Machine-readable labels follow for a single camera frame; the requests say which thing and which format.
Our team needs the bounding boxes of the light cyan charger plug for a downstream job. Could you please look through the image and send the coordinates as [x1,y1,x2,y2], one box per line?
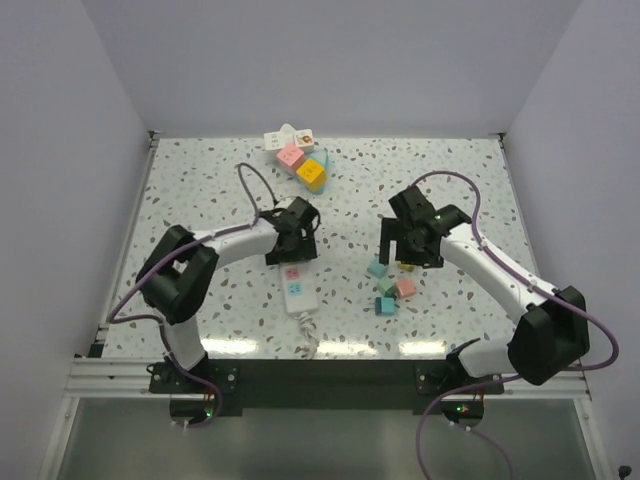
[367,257,388,278]

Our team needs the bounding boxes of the salmon pink charger plug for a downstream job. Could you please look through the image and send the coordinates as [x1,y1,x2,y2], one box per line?
[395,278,416,299]

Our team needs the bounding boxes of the white power strip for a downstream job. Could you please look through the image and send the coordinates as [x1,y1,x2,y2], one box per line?
[279,262,319,317]

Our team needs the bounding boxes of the yellow cube socket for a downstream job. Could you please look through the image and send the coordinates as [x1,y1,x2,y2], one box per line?
[296,157,327,193]

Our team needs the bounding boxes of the green charger plug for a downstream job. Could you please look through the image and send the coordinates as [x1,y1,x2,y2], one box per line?
[376,277,397,298]

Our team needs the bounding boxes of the pink cube socket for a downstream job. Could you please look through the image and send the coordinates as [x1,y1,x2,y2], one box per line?
[276,144,306,175]

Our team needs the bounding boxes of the light blue triangular item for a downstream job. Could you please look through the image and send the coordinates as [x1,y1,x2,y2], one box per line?
[307,151,329,194]

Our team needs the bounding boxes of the teal blue charger plug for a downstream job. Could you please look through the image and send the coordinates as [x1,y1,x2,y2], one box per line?
[374,296,396,316]

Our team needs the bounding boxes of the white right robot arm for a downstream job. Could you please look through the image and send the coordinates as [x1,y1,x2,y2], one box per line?
[379,186,590,393]

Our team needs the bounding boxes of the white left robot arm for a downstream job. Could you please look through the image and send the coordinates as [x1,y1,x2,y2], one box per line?
[136,197,321,392]

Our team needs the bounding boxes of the white socket adapter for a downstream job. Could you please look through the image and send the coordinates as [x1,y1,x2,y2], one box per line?
[263,124,296,152]

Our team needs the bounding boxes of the white cartoon sticker adapter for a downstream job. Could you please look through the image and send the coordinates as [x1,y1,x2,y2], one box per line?
[293,129,315,153]

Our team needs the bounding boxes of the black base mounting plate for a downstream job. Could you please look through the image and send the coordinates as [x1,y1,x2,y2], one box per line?
[162,359,492,421]

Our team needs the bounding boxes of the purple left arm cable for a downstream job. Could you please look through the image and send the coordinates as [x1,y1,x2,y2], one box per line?
[108,162,281,429]

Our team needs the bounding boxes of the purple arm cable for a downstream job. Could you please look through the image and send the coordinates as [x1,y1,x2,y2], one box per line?
[409,170,620,480]
[108,162,281,429]

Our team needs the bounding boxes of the white coiled power cord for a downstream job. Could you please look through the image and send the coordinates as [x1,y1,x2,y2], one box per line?
[297,310,320,360]

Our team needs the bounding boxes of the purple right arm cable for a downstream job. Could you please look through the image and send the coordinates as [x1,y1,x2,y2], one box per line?
[409,170,620,480]

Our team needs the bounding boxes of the aluminium frame rail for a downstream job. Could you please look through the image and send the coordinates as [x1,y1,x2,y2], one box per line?
[64,358,590,400]

